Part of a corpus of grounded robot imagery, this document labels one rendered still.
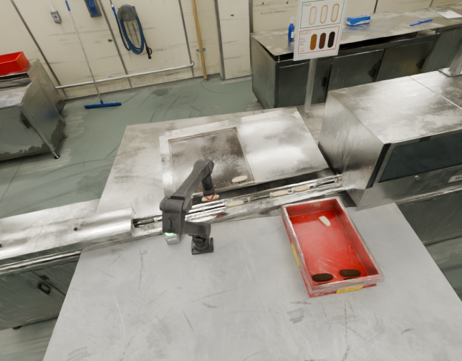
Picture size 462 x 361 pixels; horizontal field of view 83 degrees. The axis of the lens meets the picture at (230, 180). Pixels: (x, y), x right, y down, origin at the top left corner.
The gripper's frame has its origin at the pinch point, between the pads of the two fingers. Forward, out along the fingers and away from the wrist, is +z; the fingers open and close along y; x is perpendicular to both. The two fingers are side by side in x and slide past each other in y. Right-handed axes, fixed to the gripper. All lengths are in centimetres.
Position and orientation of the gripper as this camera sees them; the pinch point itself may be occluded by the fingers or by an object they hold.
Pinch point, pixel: (210, 197)
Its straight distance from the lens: 151.1
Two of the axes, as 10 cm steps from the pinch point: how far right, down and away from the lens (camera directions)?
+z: 0.8, 6.8, 7.3
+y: -2.1, -7.0, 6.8
